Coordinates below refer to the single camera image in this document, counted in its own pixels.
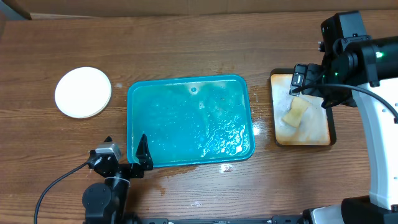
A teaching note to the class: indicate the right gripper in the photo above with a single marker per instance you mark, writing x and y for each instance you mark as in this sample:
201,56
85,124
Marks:
312,75

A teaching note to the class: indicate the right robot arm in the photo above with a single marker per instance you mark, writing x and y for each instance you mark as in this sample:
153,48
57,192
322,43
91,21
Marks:
358,71

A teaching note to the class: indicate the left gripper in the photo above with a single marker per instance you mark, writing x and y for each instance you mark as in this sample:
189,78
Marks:
144,158

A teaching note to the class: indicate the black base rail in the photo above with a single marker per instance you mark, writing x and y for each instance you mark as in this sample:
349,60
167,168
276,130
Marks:
276,219

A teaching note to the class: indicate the teal plastic tray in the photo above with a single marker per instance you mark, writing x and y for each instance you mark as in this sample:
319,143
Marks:
190,121

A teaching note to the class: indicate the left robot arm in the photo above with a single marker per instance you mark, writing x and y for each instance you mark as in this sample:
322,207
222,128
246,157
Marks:
105,202

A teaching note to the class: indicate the white plate with sauce streak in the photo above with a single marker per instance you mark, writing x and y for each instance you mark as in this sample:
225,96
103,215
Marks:
105,107

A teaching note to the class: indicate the black tray with soapy water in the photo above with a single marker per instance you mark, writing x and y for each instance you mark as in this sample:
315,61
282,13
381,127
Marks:
317,125

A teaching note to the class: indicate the yellow sponge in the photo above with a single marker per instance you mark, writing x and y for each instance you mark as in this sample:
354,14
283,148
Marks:
297,109

